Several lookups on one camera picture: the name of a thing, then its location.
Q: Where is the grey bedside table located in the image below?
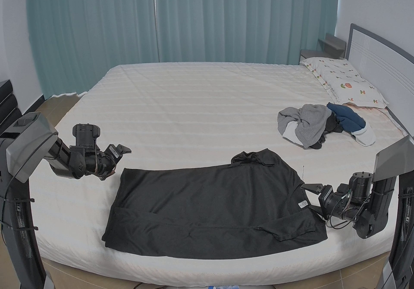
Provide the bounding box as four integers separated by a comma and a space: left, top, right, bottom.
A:
300, 33, 347, 62

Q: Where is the pile of clothes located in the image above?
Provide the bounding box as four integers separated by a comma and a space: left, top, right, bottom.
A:
277, 102, 376, 150

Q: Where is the blue-green curtain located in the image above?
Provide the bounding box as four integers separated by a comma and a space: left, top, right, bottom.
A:
155, 0, 339, 65
27, 0, 159, 100

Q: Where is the bed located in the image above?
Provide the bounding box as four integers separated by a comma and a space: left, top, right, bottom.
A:
27, 23, 414, 289

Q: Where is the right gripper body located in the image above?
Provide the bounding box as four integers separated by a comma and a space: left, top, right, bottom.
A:
318, 185, 342, 217

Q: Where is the white printed pillow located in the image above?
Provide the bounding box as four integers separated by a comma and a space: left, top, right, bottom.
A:
299, 56, 389, 109

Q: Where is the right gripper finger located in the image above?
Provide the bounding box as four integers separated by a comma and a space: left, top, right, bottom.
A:
302, 183, 324, 195
309, 205, 327, 220

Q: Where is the black long-sleeved top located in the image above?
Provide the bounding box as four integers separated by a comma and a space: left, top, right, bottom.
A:
102, 148, 329, 259

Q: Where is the black chest of drawers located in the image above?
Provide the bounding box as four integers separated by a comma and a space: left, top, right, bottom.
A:
0, 80, 24, 134

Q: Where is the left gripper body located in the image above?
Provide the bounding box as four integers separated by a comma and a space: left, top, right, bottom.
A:
96, 145, 120, 174

